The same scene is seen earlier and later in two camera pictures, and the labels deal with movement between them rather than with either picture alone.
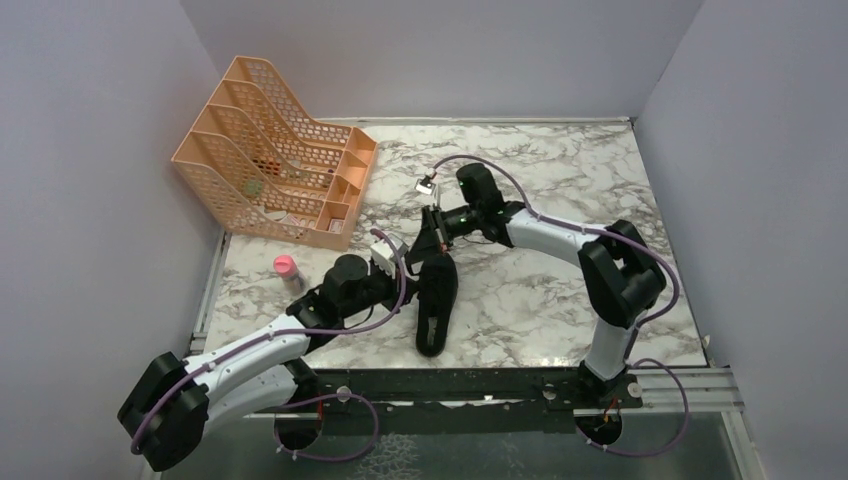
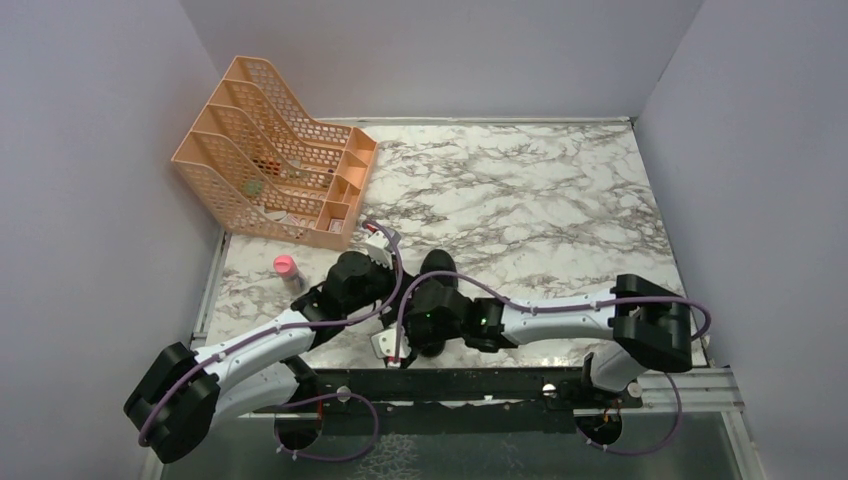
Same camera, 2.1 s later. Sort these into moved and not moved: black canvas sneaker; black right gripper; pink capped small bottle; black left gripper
Moved: black right gripper
Not moved: black left gripper; pink capped small bottle; black canvas sneaker
